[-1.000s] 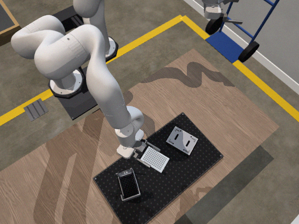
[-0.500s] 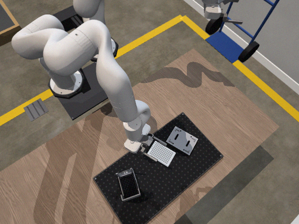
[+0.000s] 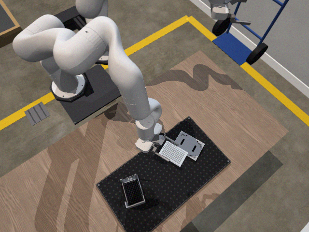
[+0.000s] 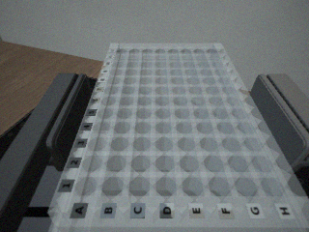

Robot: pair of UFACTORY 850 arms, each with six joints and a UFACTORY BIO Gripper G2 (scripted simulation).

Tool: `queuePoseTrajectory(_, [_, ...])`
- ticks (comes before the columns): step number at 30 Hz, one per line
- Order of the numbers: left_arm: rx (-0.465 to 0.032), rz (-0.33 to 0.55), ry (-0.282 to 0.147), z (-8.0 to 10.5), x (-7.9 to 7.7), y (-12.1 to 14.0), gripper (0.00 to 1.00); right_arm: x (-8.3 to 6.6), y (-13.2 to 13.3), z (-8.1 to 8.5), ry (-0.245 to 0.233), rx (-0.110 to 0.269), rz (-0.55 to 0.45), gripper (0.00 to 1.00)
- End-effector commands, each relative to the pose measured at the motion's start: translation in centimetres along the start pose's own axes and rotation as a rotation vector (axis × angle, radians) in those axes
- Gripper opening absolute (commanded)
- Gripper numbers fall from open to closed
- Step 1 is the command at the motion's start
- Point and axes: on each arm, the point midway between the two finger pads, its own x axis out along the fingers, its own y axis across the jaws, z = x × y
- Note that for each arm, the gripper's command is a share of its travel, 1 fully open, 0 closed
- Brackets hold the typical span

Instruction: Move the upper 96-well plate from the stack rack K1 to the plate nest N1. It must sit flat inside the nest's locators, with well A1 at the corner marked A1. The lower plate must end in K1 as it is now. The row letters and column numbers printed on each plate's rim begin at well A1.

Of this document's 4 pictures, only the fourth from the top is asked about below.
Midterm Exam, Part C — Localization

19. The clear well plate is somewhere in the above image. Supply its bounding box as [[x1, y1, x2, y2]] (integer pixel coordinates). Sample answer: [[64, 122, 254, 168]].
[[47, 43, 309, 232]]

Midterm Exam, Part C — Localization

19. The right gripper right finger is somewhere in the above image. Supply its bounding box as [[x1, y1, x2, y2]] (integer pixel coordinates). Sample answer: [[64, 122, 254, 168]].
[[250, 74, 309, 172]]

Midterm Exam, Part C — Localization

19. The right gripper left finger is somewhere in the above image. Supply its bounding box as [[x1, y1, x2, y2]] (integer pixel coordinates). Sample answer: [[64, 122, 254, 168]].
[[0, 73, 92, 232]]

